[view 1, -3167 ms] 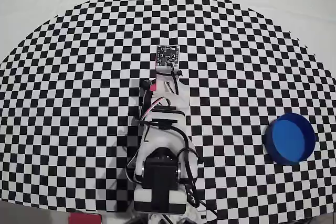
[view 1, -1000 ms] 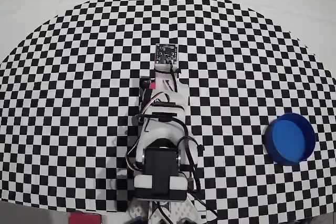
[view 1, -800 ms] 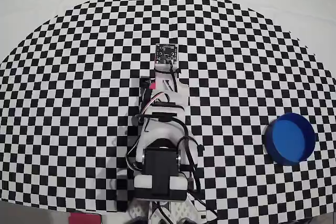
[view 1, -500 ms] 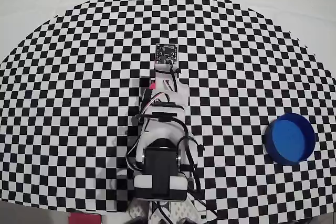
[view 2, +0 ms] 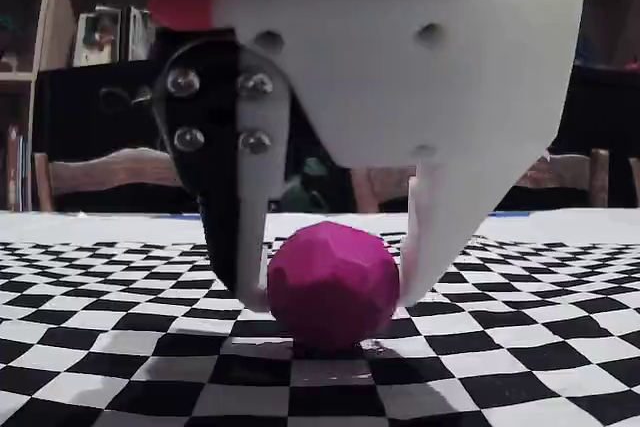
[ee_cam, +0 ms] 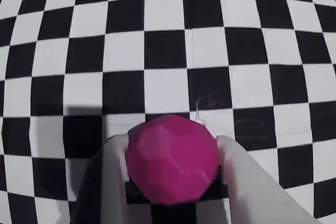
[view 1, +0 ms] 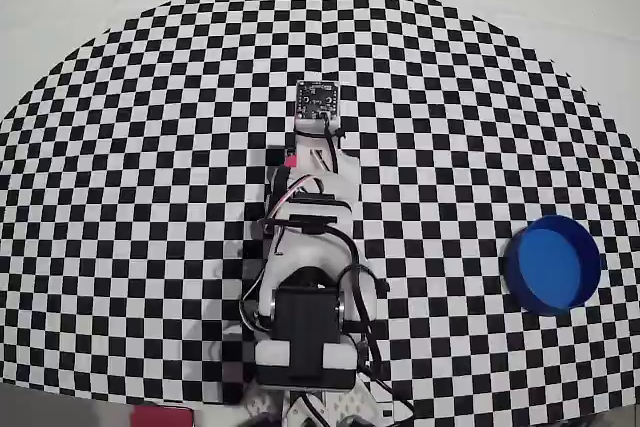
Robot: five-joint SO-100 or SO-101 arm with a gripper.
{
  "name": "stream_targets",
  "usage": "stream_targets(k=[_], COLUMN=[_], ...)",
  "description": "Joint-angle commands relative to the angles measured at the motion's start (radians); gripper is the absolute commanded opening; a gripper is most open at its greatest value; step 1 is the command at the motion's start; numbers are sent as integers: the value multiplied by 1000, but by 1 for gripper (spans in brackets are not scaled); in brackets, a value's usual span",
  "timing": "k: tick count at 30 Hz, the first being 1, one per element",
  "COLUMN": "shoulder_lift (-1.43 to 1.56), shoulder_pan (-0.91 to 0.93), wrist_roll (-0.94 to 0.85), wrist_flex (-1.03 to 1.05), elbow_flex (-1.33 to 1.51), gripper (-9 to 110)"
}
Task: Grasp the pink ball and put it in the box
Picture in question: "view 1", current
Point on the blue round box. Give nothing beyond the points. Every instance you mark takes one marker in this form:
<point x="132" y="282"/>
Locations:
<point x="550" y="267"/>

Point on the black white checkerboard mat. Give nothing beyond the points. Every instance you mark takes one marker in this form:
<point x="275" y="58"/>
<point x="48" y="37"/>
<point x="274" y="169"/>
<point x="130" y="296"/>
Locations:
<point x="150" y="147"/>

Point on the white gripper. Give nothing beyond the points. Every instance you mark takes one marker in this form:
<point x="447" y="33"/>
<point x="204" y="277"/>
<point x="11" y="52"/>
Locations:
<point x="345" y="178"/>

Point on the red flat object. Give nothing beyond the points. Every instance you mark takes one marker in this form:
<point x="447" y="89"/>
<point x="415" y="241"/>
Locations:
<point x="162" y="417"/>

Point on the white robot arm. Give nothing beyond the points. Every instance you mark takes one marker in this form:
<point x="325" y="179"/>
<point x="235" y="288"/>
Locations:
<point x="305" y="252"/>

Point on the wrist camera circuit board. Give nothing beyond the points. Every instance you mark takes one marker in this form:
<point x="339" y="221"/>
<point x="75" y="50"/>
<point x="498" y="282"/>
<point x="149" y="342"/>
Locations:
<point x="317" y="102"/>

